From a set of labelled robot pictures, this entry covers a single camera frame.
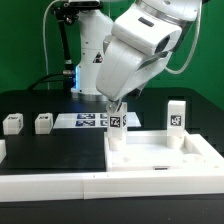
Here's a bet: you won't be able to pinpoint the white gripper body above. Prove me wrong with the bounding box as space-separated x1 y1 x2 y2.
96 35 171 101

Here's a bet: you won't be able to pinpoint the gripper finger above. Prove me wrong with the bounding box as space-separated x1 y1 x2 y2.
106 100 120 113

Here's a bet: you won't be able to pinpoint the white square tabletop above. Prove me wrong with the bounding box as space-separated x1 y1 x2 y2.
103 129 214 173

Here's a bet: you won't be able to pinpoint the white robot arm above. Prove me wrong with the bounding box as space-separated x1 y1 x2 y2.
68 0 202 113

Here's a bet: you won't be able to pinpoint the white sheet with tags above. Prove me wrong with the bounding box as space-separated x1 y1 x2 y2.
53 112 141 129

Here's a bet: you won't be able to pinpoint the white right fence bar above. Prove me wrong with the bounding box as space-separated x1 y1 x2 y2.
186 134 224 169

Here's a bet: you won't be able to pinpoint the white fence bar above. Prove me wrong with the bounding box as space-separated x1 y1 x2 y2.
186 134 224 169
0 168 224 202

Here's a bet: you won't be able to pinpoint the white front fence bar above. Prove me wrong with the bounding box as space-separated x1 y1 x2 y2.
0 168 224 202

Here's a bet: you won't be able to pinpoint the white left fence block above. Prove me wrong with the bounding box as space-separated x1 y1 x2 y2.
0 140 7 164

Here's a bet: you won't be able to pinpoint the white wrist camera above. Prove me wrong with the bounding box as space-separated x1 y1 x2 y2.
112 3 182 55

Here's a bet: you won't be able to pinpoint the black cables on table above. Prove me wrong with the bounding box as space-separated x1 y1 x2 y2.
26 73 75 92

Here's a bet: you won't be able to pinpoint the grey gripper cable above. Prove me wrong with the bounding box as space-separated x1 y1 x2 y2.
165 3 203 76

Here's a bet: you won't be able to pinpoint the white cable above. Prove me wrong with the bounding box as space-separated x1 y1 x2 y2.
41 0 63 90

